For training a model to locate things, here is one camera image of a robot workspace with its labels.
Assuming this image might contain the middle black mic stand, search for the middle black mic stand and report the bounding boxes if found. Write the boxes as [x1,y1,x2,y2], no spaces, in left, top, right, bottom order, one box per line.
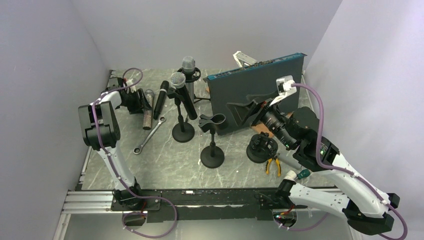
[198,113,228,169]

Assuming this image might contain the back ring mic stand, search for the back ring mic stand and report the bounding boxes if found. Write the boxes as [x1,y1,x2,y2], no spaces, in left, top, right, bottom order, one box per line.
[176,66,210,104]

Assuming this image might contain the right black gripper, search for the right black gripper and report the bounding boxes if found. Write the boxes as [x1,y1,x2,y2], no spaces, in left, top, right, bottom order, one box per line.
[226,89,297,149]

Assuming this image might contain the black mic stand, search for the black mic stand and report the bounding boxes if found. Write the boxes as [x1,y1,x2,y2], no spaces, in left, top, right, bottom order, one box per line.
[167,87,195,143]
[198,113,228,169]

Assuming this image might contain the grey cylinder tube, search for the grey cylinder tube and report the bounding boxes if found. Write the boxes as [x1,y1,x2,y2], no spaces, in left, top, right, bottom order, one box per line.
[278,154,302,170]

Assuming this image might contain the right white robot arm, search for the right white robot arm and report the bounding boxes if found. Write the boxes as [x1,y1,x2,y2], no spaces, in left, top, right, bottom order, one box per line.
[226,92,400,236]

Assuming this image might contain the green handled screwdriver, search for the green handled screwdriver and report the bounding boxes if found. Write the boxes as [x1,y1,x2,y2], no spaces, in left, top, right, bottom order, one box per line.
[284,169,311,181]

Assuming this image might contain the brown cardboard piece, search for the brown cardboard piece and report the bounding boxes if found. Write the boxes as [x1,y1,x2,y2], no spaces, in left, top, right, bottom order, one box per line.
[250,121,275,138]

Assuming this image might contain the black microphone on stand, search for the black microphone on stand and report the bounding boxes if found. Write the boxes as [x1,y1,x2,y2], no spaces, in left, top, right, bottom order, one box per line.
[170,72,198,120]

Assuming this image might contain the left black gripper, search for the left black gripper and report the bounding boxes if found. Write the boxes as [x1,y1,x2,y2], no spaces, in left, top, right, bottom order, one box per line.
[121,88,153,115]

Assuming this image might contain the white bracket behind chassis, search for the white bracket behind chassis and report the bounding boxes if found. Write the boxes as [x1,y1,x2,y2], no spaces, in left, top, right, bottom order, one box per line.
[232,50,258,68]

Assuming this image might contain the black wireless microphone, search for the black wireless microphone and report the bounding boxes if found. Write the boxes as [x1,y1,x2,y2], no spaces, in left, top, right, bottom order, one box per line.
[153,80,170,120]

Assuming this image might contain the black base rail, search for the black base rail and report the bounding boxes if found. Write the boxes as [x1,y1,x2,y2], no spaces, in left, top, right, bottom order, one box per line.
[110,188,299,223]

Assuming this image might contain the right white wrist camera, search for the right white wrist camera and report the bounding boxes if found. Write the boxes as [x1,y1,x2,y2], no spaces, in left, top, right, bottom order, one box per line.
[270,75,297,106]

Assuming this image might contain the dark blue server chassis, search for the dark blue server chassis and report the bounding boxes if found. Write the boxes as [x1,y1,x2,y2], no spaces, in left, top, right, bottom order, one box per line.
[204,53,306,136]

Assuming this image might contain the yellow handled pliers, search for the yellow handled pliers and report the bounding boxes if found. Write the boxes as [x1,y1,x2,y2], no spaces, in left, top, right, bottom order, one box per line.
[265,155,283,177]

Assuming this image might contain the left black mic stand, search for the left black mic stand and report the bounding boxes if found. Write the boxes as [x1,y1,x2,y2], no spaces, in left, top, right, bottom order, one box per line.
[167,87,195,143]

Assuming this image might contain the shock mount mic stand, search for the shock mount mic stand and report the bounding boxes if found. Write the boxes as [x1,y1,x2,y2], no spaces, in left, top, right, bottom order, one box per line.
[246,132,279,164]

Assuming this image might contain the glitter handle microphone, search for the glitter handle microphone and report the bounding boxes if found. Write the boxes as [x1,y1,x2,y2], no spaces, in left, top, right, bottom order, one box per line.
[142,89,155,130]

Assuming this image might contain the silver ratchet wrench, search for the silver ratchet wrench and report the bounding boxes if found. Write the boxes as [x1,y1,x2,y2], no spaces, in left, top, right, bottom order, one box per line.
[132,116,167,155]

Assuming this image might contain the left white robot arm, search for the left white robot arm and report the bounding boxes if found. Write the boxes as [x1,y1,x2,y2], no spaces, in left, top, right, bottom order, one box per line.
[78,77,152,210]

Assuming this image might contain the grey microphone on stand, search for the grey microphone on stand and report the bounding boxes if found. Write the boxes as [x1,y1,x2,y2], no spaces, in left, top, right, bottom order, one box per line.
[181,56,196,102]

